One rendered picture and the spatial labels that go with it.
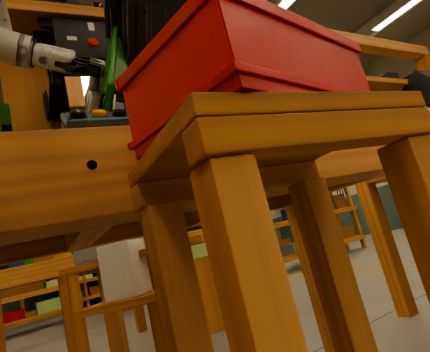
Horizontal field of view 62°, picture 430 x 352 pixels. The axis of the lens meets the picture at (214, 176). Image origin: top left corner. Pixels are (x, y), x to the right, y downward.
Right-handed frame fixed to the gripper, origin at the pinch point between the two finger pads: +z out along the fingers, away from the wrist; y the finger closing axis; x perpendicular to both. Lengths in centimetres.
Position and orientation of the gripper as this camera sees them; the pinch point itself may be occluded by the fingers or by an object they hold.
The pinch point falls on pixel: (93, 68)
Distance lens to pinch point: 109.8
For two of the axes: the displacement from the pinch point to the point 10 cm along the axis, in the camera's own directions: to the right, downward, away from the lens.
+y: -2.9, -4.9, 8.2
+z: 9.0, 1.4, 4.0
